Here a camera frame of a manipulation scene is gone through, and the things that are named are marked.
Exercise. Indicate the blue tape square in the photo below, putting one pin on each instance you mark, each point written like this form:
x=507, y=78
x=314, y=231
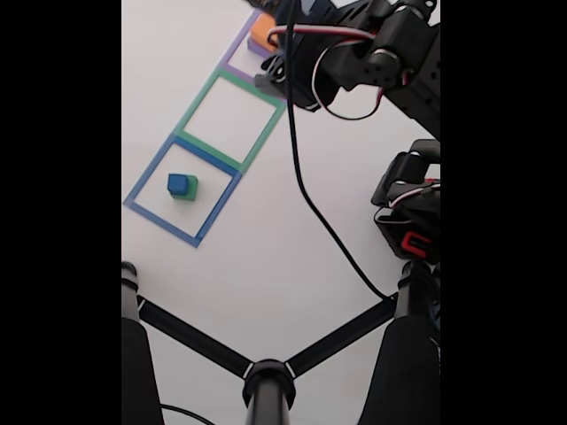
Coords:
x=148, y=175

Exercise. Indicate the green tape square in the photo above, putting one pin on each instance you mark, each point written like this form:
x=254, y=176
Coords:
x=195, y=104

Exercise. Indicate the green cube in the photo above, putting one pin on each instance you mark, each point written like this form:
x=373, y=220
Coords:
x=192, y=190

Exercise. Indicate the large purple cube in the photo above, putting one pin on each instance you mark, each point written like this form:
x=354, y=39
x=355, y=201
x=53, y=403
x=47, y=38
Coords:
x=257, y=51

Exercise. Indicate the orange cube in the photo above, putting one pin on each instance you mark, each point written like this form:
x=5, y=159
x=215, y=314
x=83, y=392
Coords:
x=261, y=28

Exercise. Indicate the purple tape square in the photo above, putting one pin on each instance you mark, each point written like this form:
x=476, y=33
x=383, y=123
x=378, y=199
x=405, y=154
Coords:
x=235, y=48

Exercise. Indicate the red table clamp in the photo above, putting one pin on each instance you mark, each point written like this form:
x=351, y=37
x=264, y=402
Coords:
x=414, y=243

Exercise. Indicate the black gripper camera board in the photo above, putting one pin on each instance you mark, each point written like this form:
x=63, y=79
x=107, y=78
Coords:
x=270, y=3

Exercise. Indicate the small blue cube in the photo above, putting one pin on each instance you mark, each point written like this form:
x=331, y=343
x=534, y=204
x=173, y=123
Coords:
x=177, y=183

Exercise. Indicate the black tripod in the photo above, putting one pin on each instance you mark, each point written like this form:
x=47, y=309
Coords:
x=268, y=389

